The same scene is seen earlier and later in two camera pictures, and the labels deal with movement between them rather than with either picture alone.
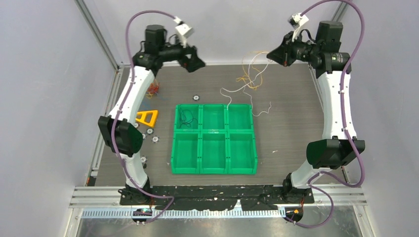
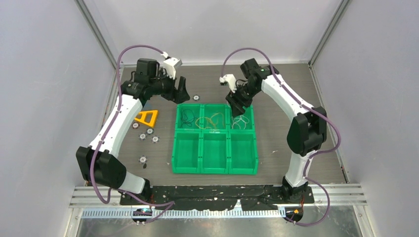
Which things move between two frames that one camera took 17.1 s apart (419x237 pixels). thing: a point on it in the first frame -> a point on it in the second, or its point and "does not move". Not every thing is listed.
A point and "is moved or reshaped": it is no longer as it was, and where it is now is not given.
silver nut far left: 144,159 does not move
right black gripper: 283,55 -> 236,103
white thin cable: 257,63 -> 240,118
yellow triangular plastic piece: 148,117 does not move
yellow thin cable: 255,80 is moved or reshaped
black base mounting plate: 189,198 does not move
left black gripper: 190,64 -> 177,96
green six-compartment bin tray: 214,138 does not move
